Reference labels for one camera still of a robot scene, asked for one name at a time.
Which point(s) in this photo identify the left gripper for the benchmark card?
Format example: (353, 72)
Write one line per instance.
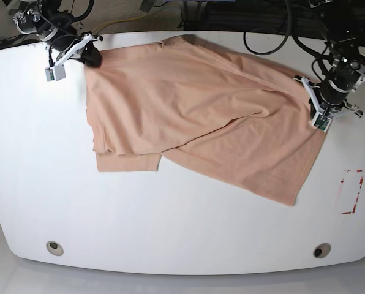
(330, 94)

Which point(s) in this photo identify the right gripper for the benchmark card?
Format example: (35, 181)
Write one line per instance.
(91, 56)

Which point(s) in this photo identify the peach T-shirt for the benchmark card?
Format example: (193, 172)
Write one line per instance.
(237, 118)

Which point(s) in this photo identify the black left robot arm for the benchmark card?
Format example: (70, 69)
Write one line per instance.
(340, 28)

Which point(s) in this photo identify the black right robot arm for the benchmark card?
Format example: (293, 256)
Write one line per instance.
(55, 28)

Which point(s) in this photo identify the red tape rectangle marking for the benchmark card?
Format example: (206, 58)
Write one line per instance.
(349, 191)

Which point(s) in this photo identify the right table grommet hole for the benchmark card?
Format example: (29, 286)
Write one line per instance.
(322, 250)

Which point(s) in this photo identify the table grommet hole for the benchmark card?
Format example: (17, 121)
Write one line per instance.
(322, 250)
(54, 248)

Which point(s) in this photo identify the left table grommet hole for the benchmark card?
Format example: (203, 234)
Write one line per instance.
(54, 248)

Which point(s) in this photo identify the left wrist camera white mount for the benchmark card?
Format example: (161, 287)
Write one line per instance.
(322, 113)

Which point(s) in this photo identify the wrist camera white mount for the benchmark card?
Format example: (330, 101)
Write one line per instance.
(56, 71)
(322, 113)

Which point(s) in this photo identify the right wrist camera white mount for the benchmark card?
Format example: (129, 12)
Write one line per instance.
(56, 71)

